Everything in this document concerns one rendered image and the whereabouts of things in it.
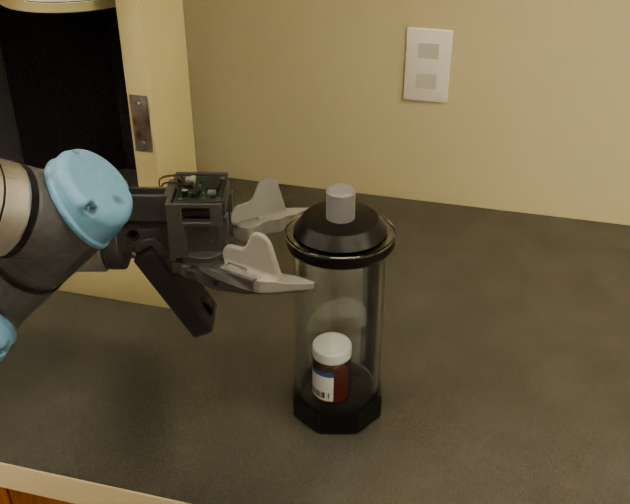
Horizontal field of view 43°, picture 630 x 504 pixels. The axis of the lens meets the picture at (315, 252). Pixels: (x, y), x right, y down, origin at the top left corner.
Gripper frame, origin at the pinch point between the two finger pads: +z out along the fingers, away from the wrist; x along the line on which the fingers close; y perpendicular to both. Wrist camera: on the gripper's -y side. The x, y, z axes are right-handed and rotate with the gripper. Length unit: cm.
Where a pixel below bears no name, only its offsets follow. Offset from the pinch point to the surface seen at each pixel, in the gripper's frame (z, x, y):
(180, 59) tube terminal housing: -16.4, 27.0, 11.1
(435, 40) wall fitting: 18, 52, 6
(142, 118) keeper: -19.9, 18.6, 6.8
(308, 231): -0.6, -2.7, 3.9
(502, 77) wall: 29, 50, 1
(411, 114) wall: 16, 54, -6
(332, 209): 1.7, -1.5, 5.6
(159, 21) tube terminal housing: -17.6, 22.4, 16.9
